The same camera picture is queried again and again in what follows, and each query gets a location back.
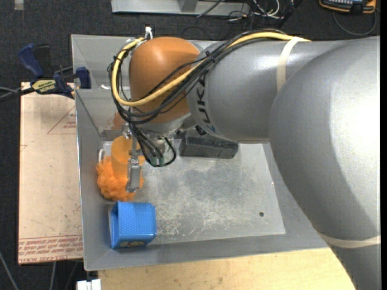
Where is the blue plastic box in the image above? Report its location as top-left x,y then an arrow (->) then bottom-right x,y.
109,201 -> 158,250

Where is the grey metal bin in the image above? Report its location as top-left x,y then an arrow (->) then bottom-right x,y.
71,34 -> 331,272

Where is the orange mesh bath sponge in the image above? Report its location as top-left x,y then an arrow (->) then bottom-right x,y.
96,149 -> 145,202

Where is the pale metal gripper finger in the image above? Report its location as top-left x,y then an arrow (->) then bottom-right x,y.
125,158 -> 143,193

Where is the brown cardboard board red print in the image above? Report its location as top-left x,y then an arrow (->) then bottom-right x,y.
18,82 -> 85,265

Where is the orange plastic cup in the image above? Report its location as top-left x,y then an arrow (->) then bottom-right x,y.
110,135 -> 142,176

